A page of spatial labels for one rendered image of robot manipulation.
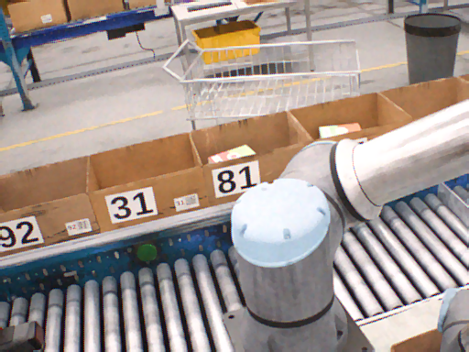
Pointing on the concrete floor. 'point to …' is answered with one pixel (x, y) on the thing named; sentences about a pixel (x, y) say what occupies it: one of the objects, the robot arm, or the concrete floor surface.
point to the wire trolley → (259, 82)
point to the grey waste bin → (430, 46)
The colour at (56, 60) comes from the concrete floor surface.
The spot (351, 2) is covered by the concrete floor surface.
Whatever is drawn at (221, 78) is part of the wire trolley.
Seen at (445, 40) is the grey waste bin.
